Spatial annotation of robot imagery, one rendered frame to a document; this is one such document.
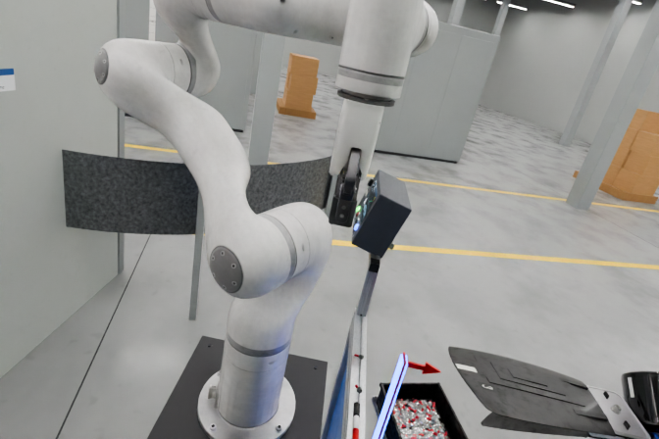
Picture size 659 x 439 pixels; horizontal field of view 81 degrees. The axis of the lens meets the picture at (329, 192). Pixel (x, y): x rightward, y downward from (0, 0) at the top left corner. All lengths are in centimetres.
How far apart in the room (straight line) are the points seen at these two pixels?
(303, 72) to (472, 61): 334
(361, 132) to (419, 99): 644
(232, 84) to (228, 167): 572
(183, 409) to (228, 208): 44
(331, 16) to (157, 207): 168
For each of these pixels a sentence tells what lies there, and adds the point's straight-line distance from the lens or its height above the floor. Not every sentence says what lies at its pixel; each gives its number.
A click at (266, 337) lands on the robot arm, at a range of 69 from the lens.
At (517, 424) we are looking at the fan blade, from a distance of 103.
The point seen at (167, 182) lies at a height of 84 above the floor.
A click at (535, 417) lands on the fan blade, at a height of 120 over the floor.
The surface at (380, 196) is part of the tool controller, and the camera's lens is 116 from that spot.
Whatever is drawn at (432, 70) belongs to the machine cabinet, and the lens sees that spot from 692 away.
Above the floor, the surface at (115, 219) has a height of 63.
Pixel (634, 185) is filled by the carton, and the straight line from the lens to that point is 897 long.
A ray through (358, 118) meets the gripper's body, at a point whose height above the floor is 156.
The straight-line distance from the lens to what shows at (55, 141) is 212.
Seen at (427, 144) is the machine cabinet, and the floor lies 28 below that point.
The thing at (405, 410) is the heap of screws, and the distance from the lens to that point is 111.
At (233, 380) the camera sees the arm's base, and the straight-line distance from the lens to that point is 78.
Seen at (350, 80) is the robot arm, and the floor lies 160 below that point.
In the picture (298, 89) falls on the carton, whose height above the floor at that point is 57.
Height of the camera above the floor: 164
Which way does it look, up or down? 21 degrees down
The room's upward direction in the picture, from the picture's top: 12 degrees clockwise
